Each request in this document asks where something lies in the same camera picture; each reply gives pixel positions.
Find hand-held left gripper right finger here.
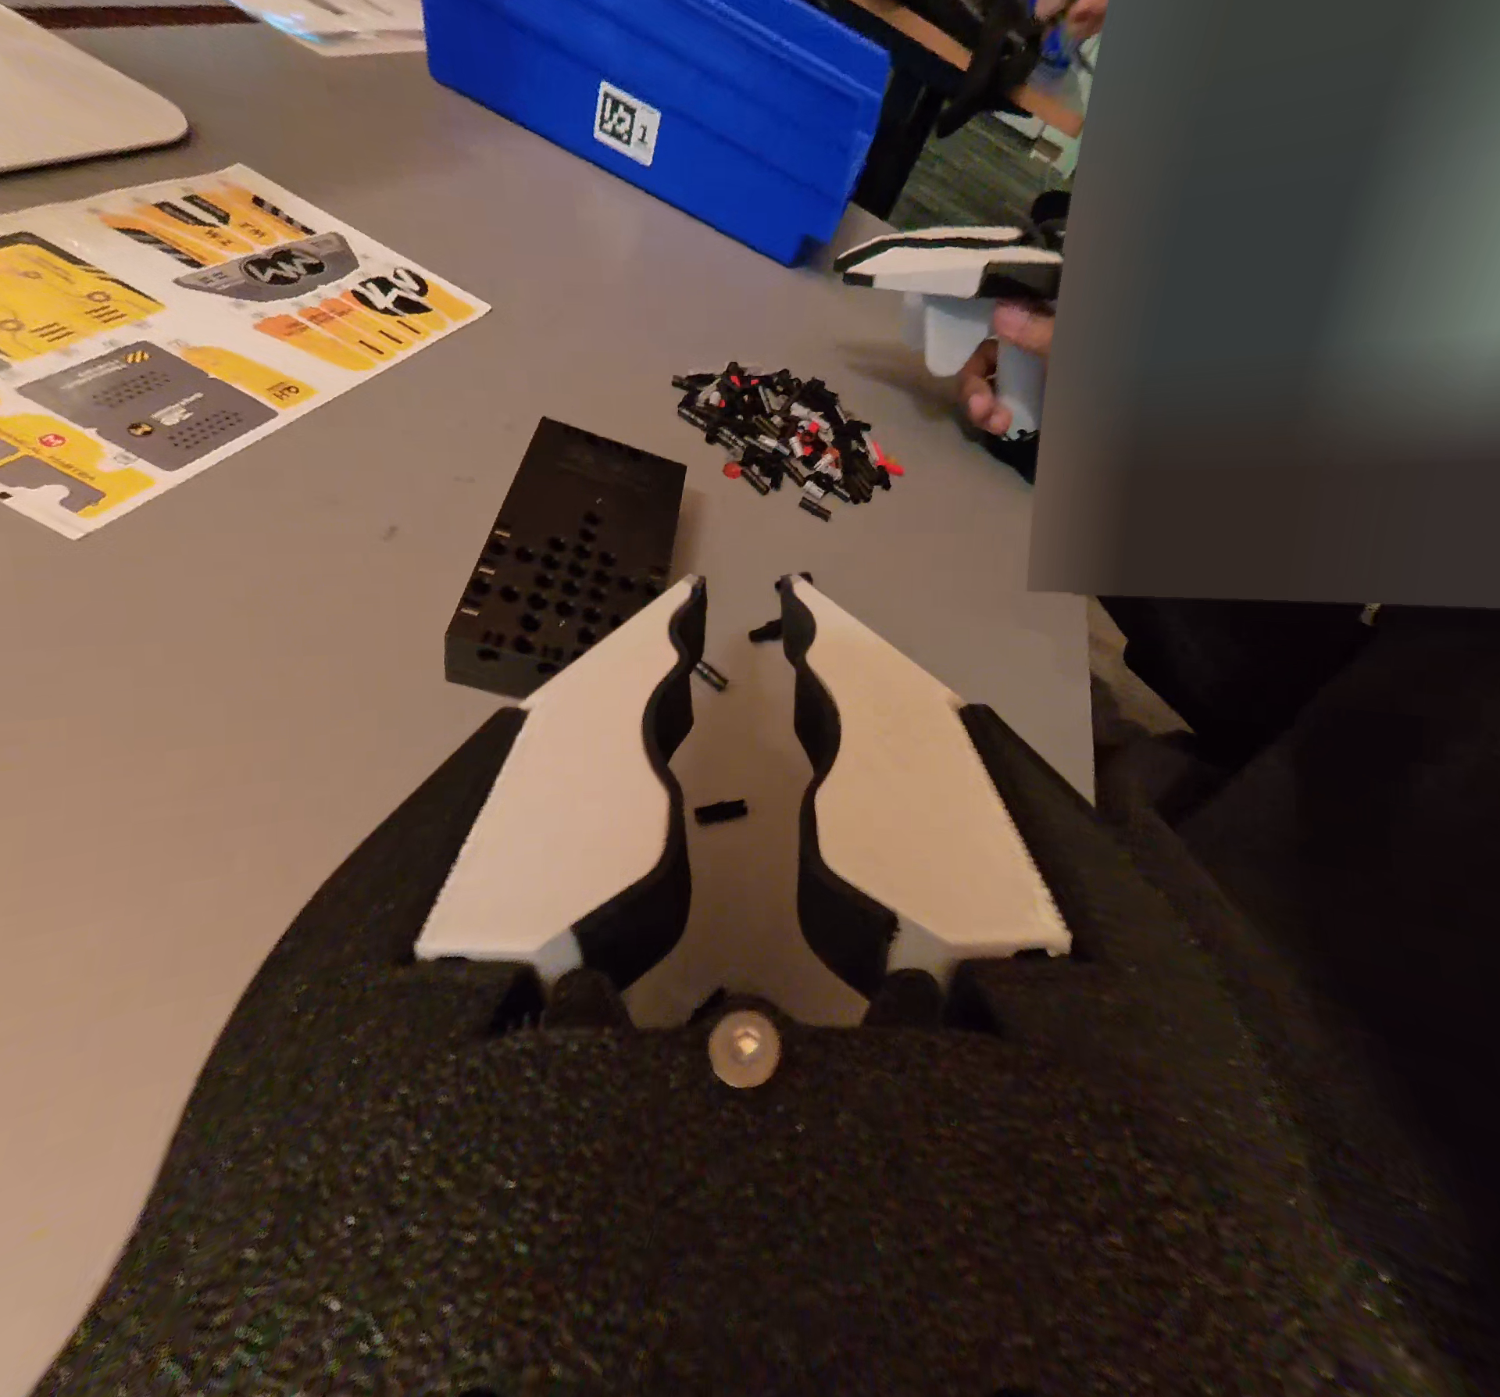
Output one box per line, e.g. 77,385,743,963
777,572,1072,998

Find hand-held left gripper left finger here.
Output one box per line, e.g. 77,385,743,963
415,575,710,997

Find person's right hand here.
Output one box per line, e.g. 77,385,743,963
954,301,1056,438

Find pile of black pins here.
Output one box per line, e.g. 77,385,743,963
671,362,906,522

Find black perforated box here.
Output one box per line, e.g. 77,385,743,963
446,419,689,699

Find blue plastic bin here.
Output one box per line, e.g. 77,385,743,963
404,0,895,269

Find person's black pants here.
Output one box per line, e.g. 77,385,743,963
1090,597,1500,1397

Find yellow sticker sheet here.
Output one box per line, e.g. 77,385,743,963
0,164,491,541

